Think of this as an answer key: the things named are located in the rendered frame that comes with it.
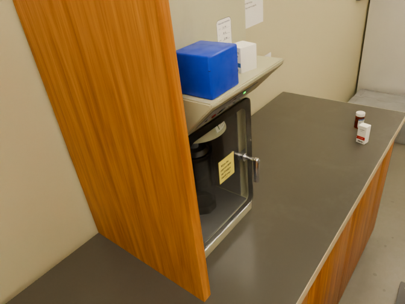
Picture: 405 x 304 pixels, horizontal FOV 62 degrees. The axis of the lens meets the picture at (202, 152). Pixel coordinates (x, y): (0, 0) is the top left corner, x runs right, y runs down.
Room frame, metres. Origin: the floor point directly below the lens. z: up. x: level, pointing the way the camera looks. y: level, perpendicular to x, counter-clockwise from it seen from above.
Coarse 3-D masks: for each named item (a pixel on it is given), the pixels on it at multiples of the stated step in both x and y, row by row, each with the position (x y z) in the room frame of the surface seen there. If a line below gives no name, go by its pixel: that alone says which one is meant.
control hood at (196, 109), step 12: (264, 60) 0.85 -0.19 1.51; (276, 60) 0.84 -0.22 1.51; (252, 72) 0.77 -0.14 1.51; (264, 72) 0.77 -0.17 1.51; (240, 84) 0.70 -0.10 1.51; (252, 84) 0.76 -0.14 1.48; (192, 96) 0.67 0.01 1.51; (228, 96) 0.66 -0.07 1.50; (192, 108) 0.65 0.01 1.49; (204, 108) 0.63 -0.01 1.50; (216, 108) 0.66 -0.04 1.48; (192, 120) 0.65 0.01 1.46
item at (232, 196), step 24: (216, 120) 0.79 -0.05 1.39; (240, 120) 0.87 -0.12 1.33; (192, 144) 0.71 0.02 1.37; (216, 144) 0.78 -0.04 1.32; (240, 144) 0.87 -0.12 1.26; (216, 168) 0.78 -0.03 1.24; (240, 168) 0.86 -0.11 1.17; (216, 192) 0.77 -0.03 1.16; (240, 192) 0.86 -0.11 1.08; (216, 216) 0.76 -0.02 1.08
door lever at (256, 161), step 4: (244, 156) 0.88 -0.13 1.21; (248, 156) 0.87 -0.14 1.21; (244, 160) 0.87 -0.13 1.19; (252, 160) 0.86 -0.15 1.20; (256, 160) 0.84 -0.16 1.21; (256, 164) 0.84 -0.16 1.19; (256, 168) 0.84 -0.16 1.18; (256, 172) 0.84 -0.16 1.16; (256, 176) 0.84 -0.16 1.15; (256, 180) 0.84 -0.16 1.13
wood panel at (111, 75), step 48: (48, 0) 0.79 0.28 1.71; (96, 0) 0.67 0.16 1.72; (144, 0) 0.59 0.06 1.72; (48, 48) 0.84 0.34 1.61; (96, 48) 0.70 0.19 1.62; (144, 48) 0.60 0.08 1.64; (48, 96) 0.90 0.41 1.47; (96, 96) 0.73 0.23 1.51; (144, 96) 0.62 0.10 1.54; (96, 144) 0.78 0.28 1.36; (144, 144) 0.64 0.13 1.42; (96, 192) 0.84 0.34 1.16; (144, 192) 0.67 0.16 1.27; (192, 192) 0.59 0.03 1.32; (144, 240) 0.71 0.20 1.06; (192, 240) 0.58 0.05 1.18; (192, 288) 0.60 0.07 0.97
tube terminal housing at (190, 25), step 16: (176, 0) 0.74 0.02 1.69; (192, 0) 0.78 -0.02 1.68; (208, 0) 0.82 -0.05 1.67; (224, 0) 0.86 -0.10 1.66; (240, 0) 0.91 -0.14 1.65; (176, 16) 0.73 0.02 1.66; (192, 16) 0.77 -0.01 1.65; (208, 16) 0.81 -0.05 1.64; (224, 16) 0.86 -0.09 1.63; (240, 16) 0.91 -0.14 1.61; (176, 32) 0.73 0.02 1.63; (192, 32) 0.77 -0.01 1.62; (208, 32) 0.81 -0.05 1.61; (240, 32) 0.91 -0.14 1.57; (176, 48) 0.72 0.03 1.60
